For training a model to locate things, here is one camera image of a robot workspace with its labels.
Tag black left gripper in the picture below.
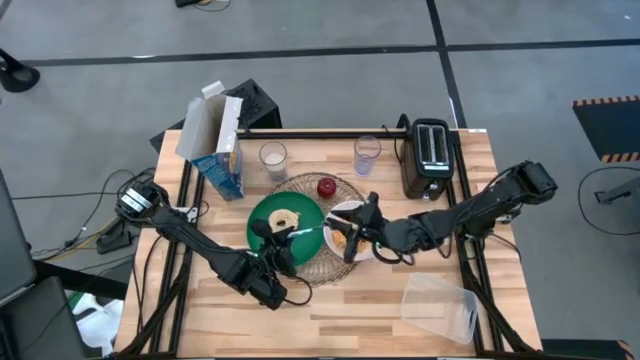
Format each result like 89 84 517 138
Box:
263 227 304 277

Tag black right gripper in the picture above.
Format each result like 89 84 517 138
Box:
327 191 387 265

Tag bagel half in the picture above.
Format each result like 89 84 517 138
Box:
268 208 302 234

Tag red apple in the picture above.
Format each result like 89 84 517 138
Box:
316 177 338 200

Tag blue cereal box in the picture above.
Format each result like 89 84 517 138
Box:
174 80 246 202

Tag cereal flakes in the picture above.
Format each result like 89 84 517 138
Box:
330 228 372 255

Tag white bowl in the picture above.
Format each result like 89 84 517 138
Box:
322 200 381 262

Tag green plate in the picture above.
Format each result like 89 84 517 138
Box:
246 191 326 267

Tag round woven straw placemat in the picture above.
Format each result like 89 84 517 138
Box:
267 172 369 286

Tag clear blue-tinted glass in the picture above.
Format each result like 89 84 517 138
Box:
353 134 383 178

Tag clear glass with milk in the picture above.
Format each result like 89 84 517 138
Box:
258 141 290 182

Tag black toaster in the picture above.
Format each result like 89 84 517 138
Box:
399 118 456 201

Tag clear plastic container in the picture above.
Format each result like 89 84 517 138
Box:
399 272 480 345

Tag white bag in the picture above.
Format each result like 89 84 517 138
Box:
72 292 125 357

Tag grey tripod base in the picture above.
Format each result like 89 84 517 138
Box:
593 175 640 206

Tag black hazard-striped floor mat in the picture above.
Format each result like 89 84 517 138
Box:
572 94 640 164

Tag black floor stand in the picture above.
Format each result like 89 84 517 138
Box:
0 48 41 94

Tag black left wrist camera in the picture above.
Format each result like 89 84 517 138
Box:
249 218 275 240

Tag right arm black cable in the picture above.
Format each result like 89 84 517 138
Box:
372 242 417 267

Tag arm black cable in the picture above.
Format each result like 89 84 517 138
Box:
279 272 315 308
372 242 417 267

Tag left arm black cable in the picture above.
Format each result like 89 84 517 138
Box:
279 272 315 308

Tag black toaster cord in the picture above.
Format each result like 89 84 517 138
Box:
382 113 414 162

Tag black table frame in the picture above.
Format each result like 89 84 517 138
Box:
117 127 544 359

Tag black floor cables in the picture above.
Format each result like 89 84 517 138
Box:
9 167 157 264

